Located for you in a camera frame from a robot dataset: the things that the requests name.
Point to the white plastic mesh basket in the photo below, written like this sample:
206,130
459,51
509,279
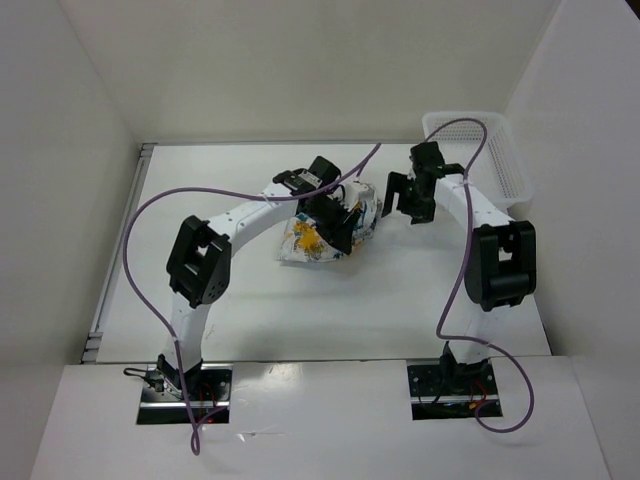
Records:
499,171

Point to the aluminium table edge rail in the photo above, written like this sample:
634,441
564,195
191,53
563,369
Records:
93,340

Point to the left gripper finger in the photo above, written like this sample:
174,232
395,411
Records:
339,235
356,222

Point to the printed white teal yellow shorts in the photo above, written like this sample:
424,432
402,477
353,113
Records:
301,242

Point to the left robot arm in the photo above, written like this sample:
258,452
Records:
199,265

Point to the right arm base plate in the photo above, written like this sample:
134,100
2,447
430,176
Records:
432,399

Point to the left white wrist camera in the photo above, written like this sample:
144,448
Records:
351,194

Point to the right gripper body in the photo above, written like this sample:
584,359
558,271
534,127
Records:
424,207

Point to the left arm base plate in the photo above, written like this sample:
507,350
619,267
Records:
159,405

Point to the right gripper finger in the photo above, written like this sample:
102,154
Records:
405,203
396,182

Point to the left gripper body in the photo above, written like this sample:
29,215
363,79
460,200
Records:
326,211

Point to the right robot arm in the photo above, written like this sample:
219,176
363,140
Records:
499,260

